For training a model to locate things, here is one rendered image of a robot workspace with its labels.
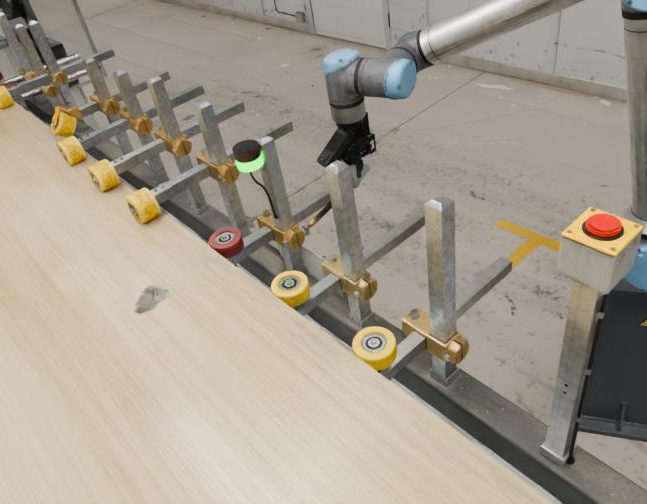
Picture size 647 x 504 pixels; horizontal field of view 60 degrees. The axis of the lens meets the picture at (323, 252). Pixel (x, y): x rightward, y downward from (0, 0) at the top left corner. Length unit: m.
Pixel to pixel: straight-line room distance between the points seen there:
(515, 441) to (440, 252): 0.41
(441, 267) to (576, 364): 0.26
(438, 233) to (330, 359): 0.30
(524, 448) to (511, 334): 1.14
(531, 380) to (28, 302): 1.59
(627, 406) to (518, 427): 0.86
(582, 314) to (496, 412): 0.40
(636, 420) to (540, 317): 0.52
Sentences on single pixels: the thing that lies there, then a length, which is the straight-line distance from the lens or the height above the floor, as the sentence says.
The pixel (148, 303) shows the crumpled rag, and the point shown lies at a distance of 1.28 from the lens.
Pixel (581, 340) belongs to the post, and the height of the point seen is 1.03.
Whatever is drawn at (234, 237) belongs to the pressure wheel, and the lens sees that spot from 1.36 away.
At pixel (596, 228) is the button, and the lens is 0.77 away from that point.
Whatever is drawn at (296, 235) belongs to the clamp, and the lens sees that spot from 1.39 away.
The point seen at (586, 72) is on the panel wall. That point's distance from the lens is 3.90.
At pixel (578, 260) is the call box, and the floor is 1.19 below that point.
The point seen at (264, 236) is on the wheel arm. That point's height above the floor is 0.86.
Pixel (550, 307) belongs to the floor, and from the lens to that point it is 2.39.
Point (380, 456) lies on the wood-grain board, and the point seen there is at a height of 0.90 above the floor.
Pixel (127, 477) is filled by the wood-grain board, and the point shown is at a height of 0.90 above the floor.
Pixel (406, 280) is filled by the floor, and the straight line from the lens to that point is 2.48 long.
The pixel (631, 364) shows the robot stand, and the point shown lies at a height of 0.31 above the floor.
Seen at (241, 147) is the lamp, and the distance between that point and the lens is 1.26.
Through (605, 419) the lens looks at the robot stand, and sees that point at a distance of 2.07.
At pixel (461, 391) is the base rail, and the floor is 0.70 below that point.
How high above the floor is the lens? 1.70
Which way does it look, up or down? 39 degrees down
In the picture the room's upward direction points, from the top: 12 degrees counter-clockwise
